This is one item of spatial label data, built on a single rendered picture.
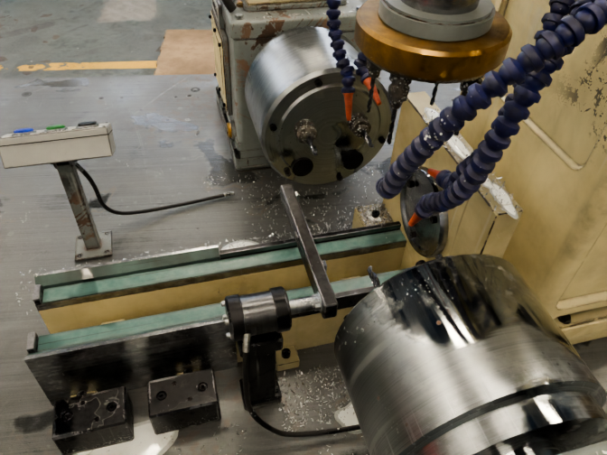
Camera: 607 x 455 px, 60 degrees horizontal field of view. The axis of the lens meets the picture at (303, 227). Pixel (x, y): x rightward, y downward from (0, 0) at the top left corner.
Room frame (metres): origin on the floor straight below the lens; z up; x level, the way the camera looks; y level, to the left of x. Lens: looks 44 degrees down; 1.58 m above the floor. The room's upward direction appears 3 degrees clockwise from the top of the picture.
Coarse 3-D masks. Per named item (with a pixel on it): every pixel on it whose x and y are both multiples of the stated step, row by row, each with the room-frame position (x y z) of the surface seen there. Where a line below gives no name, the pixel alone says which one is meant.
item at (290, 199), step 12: (288, 192) 0.64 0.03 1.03; (288, 204) 0.61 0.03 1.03; (288, 216) 0.60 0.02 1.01; (300, 216) 0.59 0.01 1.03; (300, 228) 0.56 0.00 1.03; (300, 240) 0.54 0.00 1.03; (312, 240) 0.54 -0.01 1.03; (300, 252) 0.53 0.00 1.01; (312, 252) 0.51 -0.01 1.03; (312, 264) 0.49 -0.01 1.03; (324, 264) 0.49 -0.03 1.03; (312, 276) 0.47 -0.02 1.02; (324, 276) 0.47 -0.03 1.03; (324, 288) 0.45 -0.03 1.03; (324, 300) 0.43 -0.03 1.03; (336, 300) 0.43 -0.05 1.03; (324, 312) 0.42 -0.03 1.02; (336, 312) 0.42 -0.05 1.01
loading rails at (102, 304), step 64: (192, 256) 0.58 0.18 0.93; (256, 256) 0.60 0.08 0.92; (320, 256) 0.61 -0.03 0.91; (384, 256) 0.65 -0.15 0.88; (64, 320) 0.48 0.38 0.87; (128, 320) 0.45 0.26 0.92; (192, 320) 0.46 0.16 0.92; (320, 320) 0.50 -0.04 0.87; (64, 384) 0.38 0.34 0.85; (128, 384) 0.40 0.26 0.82
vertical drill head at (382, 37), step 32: (384, 0) 0.61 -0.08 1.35; (416, 0) 0.58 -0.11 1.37; (448, 0) 0.57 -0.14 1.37; (480, 0) 0.61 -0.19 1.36; (384, 32) 0.56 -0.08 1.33; (416, 32) 0.55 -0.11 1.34; (448, 32) 0.55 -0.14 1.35; (480, 32) 0.56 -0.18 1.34; (384, 64) 0.54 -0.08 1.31; (416, 64) 0.53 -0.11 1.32; (448, 64) 0.52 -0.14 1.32; (480, 64) 0.53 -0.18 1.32
